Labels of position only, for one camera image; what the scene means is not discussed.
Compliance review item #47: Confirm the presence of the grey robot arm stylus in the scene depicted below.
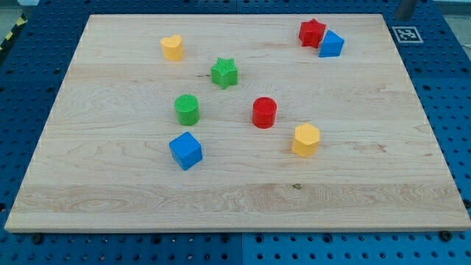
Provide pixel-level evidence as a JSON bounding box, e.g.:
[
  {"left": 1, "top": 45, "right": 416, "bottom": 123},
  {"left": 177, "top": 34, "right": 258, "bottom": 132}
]
[{"left": 394, "top": 0, "right": 418, "bottom": 21}]

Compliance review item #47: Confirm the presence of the blue cube block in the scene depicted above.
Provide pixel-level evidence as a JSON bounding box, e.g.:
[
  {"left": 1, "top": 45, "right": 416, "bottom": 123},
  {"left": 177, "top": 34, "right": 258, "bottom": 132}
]
[{"left": 169, "top": 132, "right": 203, "bottom": 171}]

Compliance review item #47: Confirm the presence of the red cylinder block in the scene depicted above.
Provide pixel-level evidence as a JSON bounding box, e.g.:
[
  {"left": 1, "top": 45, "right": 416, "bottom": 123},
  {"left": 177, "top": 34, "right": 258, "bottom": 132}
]
[{"left": 252, "top": 97, "right": 277, "bottom": 129}]

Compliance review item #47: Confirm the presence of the green cylinder block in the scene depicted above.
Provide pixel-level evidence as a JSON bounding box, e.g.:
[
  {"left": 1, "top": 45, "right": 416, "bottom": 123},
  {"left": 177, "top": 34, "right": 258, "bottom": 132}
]
[{"left": 174, "top": 94, "right": 200, "bottom": 126}]

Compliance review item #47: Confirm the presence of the green star block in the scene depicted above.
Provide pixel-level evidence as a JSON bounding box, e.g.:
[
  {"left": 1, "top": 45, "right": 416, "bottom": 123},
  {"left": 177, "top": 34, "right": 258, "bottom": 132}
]
[{"left": 211, "top": 57, "right": 238, "bottom": 90}]

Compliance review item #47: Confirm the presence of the yellow hexagon block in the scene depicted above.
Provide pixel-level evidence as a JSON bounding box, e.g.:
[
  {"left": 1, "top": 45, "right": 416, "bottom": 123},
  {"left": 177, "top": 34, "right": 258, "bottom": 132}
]
[{"left": 291, "top": 124, "right": 320, "bottom": 158}]

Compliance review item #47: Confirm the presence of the light wooden board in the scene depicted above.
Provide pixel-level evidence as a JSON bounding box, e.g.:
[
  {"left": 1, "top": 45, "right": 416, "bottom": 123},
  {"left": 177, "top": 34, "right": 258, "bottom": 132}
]
[{"left": 5, "top": 14, "right": 470, "bottom": 233}]

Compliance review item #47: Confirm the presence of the yellow heart block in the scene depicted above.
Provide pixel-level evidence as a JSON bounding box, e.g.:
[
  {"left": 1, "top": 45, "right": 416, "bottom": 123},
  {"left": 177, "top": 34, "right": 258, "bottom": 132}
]
[{"left": 160, "top": 35, "right": 184, "bottom": 61}]

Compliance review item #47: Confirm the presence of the red star block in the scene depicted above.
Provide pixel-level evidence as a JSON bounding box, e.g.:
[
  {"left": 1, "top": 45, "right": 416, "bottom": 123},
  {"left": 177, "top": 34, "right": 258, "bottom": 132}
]
[{"left": 299, "top": 18, "right": 326, "bottom": 49}]

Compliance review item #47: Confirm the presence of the blue triangle block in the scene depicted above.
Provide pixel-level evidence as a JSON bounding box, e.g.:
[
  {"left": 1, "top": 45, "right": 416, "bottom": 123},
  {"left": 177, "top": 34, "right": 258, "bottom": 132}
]
[{"left": 319, "top": 30, "right": 344, "bottom": 57}]

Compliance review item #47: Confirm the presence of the white fiducial marker tag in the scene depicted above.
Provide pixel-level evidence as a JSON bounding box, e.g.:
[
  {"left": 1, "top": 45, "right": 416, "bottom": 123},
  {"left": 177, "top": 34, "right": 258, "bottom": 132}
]
[{"left": 392, "top": 26, "right": 423, "bottom": 43}]

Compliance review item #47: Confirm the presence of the black bolt left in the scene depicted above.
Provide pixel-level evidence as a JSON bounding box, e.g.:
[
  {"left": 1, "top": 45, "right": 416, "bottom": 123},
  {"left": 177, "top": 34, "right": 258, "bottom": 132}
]
[{"left": 31, "top": 233, "right": 44, "bottom": 245}]

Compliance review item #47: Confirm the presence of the black bolt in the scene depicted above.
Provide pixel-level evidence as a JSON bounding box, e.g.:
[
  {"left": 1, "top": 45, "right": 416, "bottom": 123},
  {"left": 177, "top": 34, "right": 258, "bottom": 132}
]
[
  {"left": 439, "top": 230, "right": 453, "bottom": 242},
  {"left": 31, "top": 233, "right": 44, "bottom": 245}
]

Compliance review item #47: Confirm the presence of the black bolt right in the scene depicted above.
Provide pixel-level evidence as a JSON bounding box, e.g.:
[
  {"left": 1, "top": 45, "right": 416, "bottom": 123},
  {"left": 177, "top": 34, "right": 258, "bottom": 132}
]
[{"left": 439, "top": 230, "right": 453, "bottom": 242}]

